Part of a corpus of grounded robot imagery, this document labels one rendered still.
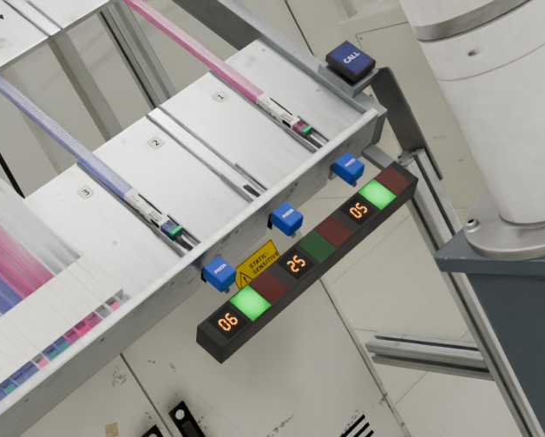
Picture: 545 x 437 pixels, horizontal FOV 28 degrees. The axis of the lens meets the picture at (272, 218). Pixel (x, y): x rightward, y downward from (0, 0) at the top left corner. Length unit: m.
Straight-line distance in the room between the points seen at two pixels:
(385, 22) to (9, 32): 1.20
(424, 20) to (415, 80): 1.63
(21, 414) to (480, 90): 0.56
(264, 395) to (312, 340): 0.12
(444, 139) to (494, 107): 1.67
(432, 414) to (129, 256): 1.04
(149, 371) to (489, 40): 0.84
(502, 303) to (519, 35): 0.24
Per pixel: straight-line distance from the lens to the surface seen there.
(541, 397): 1.03
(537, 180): 0.90
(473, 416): 2.07
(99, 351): 1.16
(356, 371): 1.75
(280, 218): 1.24
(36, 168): 3.25
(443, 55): 0.87
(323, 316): 1.70
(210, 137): 1.32
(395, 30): 2.46
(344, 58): 1.37
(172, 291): 1.20
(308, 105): 1.37
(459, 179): 2.59
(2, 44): 1.43
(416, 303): 2.54
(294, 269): 1.23
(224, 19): 1.48
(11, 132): 3.23
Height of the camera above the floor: 1.09
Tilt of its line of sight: 18 degrees down
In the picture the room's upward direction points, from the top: 29 degrees counter-clockwise
